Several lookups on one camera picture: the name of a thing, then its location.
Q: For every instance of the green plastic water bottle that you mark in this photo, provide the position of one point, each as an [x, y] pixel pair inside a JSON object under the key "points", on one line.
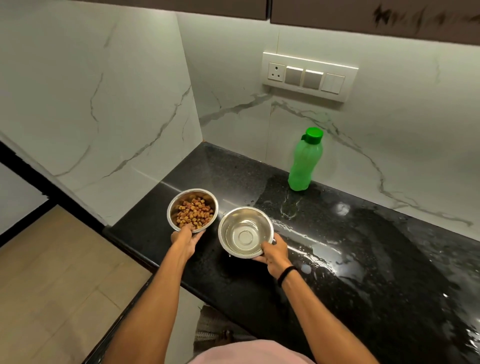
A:
{"points": [[303, 168]]}

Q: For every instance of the person's right forearm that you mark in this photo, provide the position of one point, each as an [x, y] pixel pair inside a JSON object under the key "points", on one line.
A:
{"points": [[326, 322]]}

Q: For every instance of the person's left forearm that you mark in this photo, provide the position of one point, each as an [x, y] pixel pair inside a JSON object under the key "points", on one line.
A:
{"points": [[150, 311]]}

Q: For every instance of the black stone threshold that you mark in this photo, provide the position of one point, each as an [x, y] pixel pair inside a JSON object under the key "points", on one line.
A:
{"points": [[112, 326]]}

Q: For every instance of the black wristband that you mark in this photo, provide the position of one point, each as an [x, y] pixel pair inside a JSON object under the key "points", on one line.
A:
{"points": [[287, 275]]}

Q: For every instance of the white wall switch panel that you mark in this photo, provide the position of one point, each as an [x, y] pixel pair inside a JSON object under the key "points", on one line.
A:
{"points": [[307, 93]]}

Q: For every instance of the white base cabinet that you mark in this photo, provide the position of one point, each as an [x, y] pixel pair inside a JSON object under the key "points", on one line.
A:
{"points": [[183, 322]]}

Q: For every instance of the green bottle cap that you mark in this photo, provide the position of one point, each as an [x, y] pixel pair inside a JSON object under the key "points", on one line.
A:
{"points": [[313, 135]]}

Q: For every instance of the person's left hand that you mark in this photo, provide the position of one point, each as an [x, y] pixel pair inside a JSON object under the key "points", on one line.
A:
{"points": [[185, 242]]}

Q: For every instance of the person's right hand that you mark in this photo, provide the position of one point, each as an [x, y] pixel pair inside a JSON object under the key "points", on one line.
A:
{"points": [[275, 258]]}

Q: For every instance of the person's pink shirt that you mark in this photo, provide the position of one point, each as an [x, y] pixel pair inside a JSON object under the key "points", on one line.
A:
{"points": [[251, 354]]}

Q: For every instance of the clear water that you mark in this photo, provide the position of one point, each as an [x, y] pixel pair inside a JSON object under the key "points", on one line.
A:
{"points": [[245, 236]]}

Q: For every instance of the striped grey cloth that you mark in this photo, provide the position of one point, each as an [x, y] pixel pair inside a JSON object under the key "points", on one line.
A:
{"points": [[210, 326]]}

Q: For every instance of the brown cabinet door with sheet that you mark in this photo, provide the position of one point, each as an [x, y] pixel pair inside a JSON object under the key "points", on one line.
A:
{"points": [[337, 15]]}

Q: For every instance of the round steel bowl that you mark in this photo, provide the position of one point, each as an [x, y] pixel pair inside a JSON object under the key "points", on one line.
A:
{"points": [[173, 219], [228, 221]]}

